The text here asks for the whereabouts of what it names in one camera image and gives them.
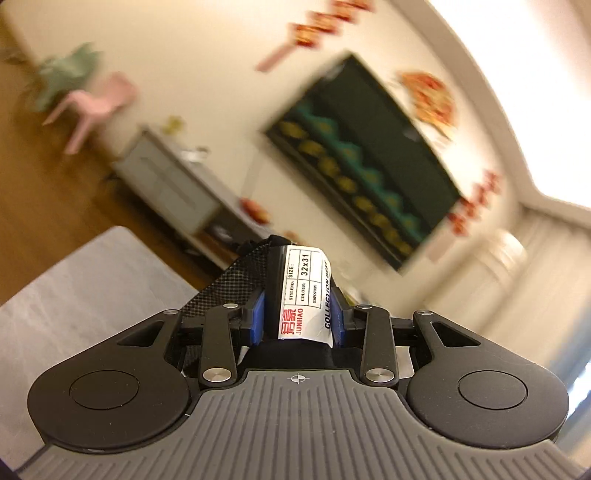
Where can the black pants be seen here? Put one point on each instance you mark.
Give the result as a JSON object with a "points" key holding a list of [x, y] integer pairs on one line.
{"points": [[231, 282]]}

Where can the grey TV cabinet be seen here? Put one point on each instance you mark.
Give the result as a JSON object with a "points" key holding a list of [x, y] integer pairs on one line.
{"points": [[166, 182]]}

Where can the small white device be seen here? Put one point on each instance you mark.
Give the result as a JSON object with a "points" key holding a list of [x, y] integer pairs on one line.
{"points": [[193, 153]]}

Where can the television with patterned cover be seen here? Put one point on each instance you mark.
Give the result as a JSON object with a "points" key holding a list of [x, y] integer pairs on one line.
{"points": [[369, 152]]}

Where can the red hanging wall decoration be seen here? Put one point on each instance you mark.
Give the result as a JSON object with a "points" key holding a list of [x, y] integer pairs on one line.
{"points": [[475, 203]]}

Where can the yellow cup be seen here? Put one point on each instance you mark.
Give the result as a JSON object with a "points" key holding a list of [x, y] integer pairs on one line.
{"points": [[171, 124]]}

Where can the plate of red fruit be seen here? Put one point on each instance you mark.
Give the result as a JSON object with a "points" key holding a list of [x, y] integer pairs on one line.
{"points": [[256, 208]]}

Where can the beige curtain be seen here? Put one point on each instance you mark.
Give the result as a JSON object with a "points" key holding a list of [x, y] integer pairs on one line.
{"points": [[517, 281]]}

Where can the green plastic chair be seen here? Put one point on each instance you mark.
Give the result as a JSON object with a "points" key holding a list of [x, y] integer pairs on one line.
{"points": [[62, 76]]}

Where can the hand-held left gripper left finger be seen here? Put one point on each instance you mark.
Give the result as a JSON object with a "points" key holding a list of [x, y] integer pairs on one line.
{"points": [[257, 319]]}

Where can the long red wall decoration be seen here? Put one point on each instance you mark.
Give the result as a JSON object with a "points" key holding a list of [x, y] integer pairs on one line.
{"points": [[314, 30]]}

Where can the round red wall decoration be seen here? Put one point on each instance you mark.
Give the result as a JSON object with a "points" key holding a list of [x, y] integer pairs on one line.
{"points": [[429, 99]]}

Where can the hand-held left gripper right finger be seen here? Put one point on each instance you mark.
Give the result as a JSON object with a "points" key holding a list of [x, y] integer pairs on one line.
{"points": [[339, 319]]}

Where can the pink plastic chair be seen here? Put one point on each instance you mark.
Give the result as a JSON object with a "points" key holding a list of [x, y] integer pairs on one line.
{"points": [[87, 102]]}

